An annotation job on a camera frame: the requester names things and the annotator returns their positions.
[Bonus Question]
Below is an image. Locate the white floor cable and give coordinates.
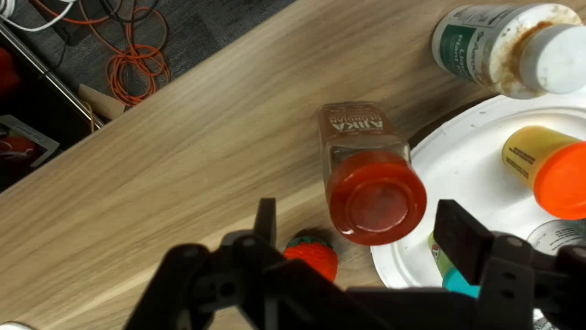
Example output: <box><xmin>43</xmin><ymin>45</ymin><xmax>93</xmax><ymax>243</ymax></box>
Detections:
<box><xmin>0</xmin><ymin>0</ymin><xmax>78</xmax><ymax>34</ymax></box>

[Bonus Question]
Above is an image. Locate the yellow tub orange lid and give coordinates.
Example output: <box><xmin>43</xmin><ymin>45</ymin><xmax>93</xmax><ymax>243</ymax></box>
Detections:
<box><xmin>499</xmin><ymin>126</ymin><xmax>586</xmax><ymax>223</ymax></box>

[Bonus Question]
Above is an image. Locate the small red tomato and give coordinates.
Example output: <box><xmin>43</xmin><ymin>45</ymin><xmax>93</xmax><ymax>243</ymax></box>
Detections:
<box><xmin>280</xmin><ymin>228</ymin><xmax>340</xmax><ymax>285</ymax></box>

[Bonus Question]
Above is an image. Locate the orange floor cable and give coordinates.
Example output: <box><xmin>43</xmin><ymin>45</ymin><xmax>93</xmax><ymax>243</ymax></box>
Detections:
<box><xmin>29</xmin><ymin>0</ymin><xmax>172</xmax><ymax>109</ymax></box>

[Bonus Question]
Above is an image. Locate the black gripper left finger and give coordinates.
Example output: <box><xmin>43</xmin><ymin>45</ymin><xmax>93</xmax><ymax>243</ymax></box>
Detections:
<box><xmin>124</xmin><ymin>197</ymin><xmax>289</xmax><ymax>330</ymax></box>

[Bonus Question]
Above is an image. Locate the beige wooden wedge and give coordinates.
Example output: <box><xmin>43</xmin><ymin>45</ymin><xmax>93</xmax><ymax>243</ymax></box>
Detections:
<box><xmin>76</xmin><ymin>83</ymin><xmax>126</xmax><ymax>122</ymax></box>

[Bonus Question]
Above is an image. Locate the white round plate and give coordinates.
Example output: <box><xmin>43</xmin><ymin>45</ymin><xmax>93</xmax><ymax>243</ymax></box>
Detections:
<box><xmin>368</xmin><ymin>91</ymin><xmax>586</xmax><ymax>292</ymax></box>

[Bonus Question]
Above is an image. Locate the white bottle green label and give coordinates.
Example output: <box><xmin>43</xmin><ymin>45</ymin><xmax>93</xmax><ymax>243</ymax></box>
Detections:
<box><xmin>430</xmin><ymin>3</ymin><xmax>586</xmax><ymax>102</ymax></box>

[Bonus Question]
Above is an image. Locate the black metal frame bar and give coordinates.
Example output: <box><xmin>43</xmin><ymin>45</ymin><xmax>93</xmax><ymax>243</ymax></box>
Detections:
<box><xmin>0</xmin><ymin>25</ymin><xmax>106</xmax><ymax>135</ymax></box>

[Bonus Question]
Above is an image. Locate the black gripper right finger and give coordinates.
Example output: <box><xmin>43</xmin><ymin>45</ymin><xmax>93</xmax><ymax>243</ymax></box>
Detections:
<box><xmin>433</xmin><ymin>199</ymin><xmax>586</xmax><ymax>330</ymax></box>

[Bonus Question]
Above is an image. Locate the green tub teal lid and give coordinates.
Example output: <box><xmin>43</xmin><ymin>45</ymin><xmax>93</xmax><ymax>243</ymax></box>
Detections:
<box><xmin>426</xmin><ymin>236</ymin><xmax>483</xmax><ymax>302</ymax></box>

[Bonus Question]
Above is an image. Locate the spice bottle orange cap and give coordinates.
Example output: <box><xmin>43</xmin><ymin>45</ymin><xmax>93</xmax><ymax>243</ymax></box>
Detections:
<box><xmin>316</xmin><ymin>100</ymin><xmax>428</xmax><ymax>248</ymax></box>

